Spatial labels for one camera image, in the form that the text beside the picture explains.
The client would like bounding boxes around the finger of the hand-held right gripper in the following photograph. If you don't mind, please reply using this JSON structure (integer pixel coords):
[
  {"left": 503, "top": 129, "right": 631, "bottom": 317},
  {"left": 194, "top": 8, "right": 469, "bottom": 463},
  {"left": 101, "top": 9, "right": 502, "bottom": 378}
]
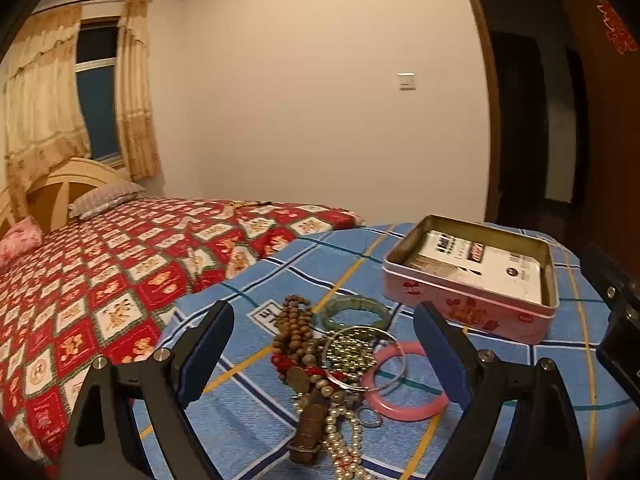
[{"left": 580, "top": 242, "right": 640, "bottom": 320}]

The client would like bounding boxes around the cream wooden headboard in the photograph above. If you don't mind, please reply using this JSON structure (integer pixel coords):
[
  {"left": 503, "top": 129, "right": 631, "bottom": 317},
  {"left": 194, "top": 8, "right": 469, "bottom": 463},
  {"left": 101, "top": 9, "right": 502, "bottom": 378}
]
[{"left": 0, "top": 156, "right": 132, "bottom": 233}]

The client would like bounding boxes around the window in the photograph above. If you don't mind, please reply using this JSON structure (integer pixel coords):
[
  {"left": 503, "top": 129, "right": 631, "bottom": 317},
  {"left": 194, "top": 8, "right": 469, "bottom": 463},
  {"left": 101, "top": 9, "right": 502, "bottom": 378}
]
[{"left": 75, "top": 20, "right": 126, "bottom": 170}]

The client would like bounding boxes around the pink pillow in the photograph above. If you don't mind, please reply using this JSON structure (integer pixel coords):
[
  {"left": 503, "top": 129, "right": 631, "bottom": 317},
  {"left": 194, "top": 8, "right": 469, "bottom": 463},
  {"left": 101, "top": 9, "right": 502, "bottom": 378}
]
[{"left": 0, "top": 216, "right": 43, "bottom": 266}]

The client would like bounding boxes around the blue plaid cloth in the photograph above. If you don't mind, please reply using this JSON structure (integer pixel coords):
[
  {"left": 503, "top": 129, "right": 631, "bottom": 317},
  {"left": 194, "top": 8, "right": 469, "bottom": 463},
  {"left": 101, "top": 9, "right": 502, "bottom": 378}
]
[{"left": 132, "top": 222, "right": 626, "bottom": 480}]

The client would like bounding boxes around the small silver ring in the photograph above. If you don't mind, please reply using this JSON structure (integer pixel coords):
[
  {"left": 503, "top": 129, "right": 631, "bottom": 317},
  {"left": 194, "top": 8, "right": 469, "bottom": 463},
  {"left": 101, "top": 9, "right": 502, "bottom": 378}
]
[{"left": 356, "top": 406, "right": 384, "bottom": 429}]

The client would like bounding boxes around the narrow beige floral curtain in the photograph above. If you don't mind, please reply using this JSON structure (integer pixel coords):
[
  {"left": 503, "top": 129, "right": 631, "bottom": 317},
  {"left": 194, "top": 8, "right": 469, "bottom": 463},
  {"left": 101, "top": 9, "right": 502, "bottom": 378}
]
[{"left": 116, "top": 0, "right": 162, "bottom": 181}]

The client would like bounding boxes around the wooden door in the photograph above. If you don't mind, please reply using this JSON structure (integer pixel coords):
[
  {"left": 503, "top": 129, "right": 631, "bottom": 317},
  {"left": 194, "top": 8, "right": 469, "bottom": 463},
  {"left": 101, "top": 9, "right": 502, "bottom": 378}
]
[{"left": 560, "top": 0, "right": 640, "bottom": 271}]

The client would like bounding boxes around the wooden door frame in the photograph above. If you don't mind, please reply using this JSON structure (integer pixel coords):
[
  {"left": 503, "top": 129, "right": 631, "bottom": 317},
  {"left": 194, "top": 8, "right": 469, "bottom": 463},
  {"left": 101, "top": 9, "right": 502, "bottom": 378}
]
[{"left": 455, "top": 0, "right": 503, "bottom": 223}]

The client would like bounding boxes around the red patterned bedspread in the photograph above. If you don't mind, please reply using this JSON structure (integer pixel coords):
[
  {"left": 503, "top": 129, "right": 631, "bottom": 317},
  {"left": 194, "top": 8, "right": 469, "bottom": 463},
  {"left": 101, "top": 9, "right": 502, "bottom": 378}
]
[{"left": 0, "top": 197, "right": 366, "bottom": 466}]

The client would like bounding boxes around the pink floral tin box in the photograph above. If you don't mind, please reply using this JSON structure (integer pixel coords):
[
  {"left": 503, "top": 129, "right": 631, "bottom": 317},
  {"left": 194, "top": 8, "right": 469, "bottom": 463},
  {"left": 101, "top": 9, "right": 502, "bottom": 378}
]
[{"left": 382, "top": 215, "right": 560, "bottom": 346}]

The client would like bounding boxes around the green jade bracelet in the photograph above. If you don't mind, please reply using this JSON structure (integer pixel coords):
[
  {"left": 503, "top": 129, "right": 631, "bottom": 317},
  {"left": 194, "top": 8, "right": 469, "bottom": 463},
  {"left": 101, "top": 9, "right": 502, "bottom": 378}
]
[{"left": 320, "top": 297, "right": 390, "bottom": 331}]

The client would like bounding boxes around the wooden bead bracelet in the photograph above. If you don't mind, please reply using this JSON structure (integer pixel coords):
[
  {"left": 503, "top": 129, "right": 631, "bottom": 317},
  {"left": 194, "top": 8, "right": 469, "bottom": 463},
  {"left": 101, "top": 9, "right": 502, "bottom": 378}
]
[{"left": 271, "top": 295, "right": 317, "bottom": 377}]

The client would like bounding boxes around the wide beige floral curtain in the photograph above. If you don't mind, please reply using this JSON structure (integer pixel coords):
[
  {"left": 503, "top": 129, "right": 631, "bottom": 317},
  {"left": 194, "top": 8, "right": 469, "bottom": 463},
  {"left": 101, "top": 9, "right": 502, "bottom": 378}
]
[{"left": 2, "top": 2, "right": 92, "bottom": 216}]

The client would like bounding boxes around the thin silver bangle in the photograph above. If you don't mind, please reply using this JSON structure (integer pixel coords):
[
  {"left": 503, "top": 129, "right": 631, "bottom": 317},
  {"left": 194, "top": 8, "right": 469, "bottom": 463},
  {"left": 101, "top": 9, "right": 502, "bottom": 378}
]
[{"left": 322, "top": 327, "right": 407, "bottom": 393}]

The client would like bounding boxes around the pearl necklace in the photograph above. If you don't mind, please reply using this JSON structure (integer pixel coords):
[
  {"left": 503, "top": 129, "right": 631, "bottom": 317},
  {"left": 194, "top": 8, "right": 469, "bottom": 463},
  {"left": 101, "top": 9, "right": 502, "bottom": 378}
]
[{"left": 295, "top": 379, "right": 373, "bottom": 480}]

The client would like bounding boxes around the curtain rod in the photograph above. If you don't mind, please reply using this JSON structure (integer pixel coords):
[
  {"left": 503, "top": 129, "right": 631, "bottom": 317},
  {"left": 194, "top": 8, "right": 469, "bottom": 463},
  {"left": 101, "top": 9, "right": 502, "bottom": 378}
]
[{"left": 30, "top": 0, "right": 153, "bottom": 16}]

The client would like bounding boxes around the striped pillow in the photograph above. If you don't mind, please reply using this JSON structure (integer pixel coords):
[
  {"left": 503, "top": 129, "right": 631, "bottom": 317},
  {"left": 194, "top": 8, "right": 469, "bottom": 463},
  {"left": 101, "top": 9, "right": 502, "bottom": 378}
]
[{"left": 67, "top": 181, "right": 147, "bottom": 219}]

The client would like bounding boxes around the pink bangle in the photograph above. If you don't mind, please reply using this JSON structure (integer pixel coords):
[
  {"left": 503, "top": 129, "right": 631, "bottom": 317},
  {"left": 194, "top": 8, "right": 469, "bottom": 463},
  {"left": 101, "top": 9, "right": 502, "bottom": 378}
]
[{"left": 361, "top": 341, "right": 449, "bottom": 421}]

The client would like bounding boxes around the red paper door decoration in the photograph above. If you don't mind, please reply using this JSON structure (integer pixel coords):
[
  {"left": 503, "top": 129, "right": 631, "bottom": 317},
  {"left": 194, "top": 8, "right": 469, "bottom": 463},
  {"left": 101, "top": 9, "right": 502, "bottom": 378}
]
[{"left": 597, "top": 0, "right": 635, "bottom": 55}]

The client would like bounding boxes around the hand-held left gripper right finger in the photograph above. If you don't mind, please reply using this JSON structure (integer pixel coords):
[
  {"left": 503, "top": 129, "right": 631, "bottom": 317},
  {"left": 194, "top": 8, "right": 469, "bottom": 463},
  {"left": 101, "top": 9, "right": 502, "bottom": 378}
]
[{"left": 412, "top": 301, "right": 588, "bottom": 480}]

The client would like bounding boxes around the gold bead chain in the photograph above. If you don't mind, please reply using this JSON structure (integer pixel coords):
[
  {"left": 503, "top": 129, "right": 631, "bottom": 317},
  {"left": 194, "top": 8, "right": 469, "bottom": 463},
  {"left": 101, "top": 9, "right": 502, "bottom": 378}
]
[{"left": 324, "top": 329, "right": 381, "bottom": 386}]

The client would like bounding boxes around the printed paper lining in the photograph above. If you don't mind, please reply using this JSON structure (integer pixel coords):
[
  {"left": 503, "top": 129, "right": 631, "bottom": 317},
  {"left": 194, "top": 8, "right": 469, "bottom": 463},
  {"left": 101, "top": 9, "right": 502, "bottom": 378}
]
[{"left": 402, "top": 230, "right": 545, "bottom": 306}]

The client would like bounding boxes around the brown strap wristwatch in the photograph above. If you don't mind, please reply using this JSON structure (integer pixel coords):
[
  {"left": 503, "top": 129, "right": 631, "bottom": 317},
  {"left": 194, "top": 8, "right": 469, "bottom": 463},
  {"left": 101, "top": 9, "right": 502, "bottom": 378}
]
[{"left": 286, "top": 366, "right": 333, "bottom": 467}]

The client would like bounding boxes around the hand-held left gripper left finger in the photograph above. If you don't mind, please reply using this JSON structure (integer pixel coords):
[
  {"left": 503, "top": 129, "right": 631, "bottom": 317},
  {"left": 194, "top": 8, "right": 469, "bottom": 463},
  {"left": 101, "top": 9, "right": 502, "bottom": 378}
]
[{"left": 59, "top": 300, "right": 236, "bottom": 480}]

